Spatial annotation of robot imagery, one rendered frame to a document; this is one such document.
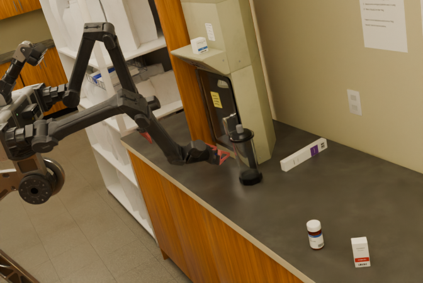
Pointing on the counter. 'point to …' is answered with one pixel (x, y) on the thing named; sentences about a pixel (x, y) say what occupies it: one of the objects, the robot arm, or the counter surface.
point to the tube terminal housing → (237, 63)
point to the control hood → (205, 58)
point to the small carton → (199, 45)
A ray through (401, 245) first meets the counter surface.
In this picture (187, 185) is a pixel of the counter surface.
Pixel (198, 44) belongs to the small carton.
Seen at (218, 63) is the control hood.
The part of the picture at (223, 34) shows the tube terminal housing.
